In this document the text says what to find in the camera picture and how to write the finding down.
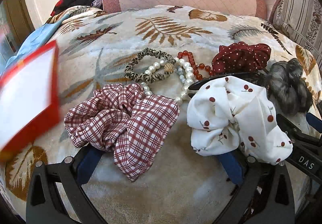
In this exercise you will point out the light blue cloth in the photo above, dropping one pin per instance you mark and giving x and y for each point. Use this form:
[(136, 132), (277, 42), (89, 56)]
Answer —
[(36, 39)]

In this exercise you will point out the red rimmed white tray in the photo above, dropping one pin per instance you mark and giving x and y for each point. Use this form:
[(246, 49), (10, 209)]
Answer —
[(29, 100)]

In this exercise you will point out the dark red polka dot scrunchie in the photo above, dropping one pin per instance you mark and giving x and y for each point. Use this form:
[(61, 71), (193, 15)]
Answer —
[(241, 57)]

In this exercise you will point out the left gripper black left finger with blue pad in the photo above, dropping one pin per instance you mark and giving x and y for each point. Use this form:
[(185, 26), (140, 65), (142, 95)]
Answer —
[(44, 202)]

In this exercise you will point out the frosted glass door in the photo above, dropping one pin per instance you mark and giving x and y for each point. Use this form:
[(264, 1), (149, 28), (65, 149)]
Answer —
[(16, 25)]

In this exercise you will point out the grey black sheer scrunchie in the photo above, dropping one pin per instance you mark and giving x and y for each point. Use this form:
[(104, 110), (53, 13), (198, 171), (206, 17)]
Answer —
[(284, 82)]

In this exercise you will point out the red white plaid scrunchie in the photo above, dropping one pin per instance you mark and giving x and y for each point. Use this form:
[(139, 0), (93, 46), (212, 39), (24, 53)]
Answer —
[(126, 121)]

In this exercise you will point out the white cherry print scrunchie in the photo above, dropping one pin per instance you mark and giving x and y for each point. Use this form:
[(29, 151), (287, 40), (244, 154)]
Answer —
[(229, 113)]

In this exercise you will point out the leaf pattern plush blanket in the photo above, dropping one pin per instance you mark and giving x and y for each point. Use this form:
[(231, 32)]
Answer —
[(149, 172)]

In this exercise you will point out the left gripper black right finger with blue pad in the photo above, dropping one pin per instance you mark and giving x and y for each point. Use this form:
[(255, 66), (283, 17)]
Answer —
[(262, 193)]

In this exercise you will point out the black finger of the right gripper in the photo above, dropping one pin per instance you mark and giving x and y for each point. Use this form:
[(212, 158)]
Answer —
[(294, 133)]

